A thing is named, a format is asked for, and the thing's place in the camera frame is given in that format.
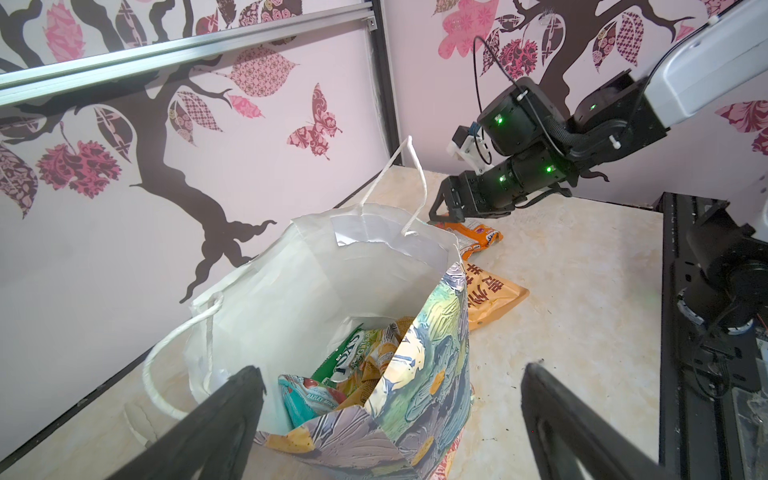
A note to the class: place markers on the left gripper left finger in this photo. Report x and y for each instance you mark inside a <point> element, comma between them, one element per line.
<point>213,441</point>

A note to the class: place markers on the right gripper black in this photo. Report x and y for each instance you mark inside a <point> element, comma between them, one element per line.
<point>512,185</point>

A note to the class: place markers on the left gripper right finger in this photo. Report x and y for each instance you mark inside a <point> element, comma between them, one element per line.
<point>570,441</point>

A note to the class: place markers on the small orange snack packet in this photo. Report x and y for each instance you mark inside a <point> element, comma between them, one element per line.
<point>473,236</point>

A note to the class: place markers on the orange snack bag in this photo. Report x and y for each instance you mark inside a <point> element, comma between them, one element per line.
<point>490,297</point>

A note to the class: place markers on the green snack bag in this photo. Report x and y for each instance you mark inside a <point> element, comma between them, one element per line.
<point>347,357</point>

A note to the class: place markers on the colourful paper bag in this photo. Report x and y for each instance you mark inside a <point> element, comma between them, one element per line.
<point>284,312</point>

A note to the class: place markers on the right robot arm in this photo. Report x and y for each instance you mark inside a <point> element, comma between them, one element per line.
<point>527,152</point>

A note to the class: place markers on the teal snack packet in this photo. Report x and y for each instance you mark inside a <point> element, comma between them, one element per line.
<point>305,399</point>

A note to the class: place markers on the yellow snack packet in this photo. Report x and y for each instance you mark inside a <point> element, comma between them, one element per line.
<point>371,361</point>

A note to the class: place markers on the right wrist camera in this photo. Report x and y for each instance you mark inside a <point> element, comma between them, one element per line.
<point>467,144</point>

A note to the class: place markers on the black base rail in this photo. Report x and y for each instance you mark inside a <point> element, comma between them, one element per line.
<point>714,303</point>

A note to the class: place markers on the back aluminium rail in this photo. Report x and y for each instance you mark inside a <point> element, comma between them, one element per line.
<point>45,81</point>

